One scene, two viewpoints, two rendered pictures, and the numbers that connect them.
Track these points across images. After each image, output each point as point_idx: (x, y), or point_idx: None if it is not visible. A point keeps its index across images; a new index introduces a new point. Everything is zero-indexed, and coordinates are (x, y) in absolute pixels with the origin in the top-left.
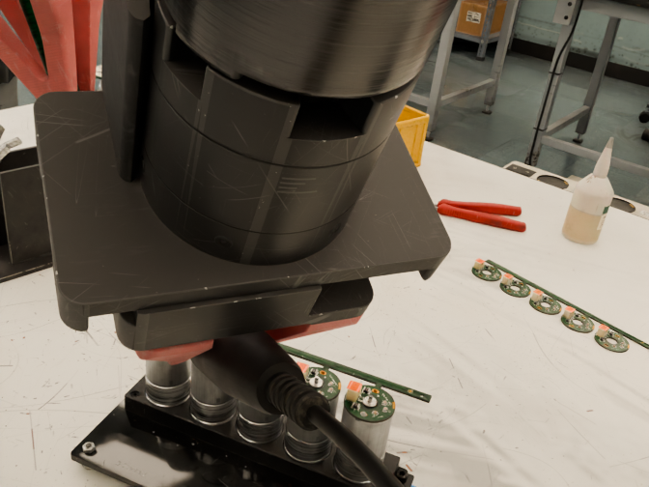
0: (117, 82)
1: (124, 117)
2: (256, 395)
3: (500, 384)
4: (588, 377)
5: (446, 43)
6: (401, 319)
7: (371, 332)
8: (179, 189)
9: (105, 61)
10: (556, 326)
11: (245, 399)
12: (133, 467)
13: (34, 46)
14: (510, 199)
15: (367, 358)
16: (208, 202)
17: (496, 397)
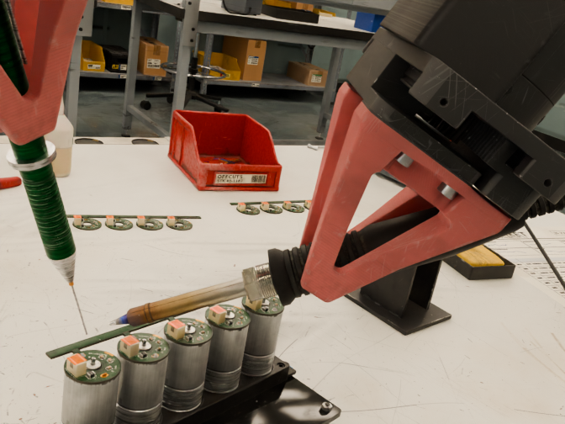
0: (522, 30)
1: (536, 52)
2: (524, 218)
3: (185, 282)
4: (204, 250)
5: None
6: (70, 286)
7: (72, 307)
8: (552, 90)
9: (464, 22)
10: (145, 232)
11: (507, 230)
12: None
13: None
14: None
15: (103, 323)
16: (562, 92)
17: (197, 289)
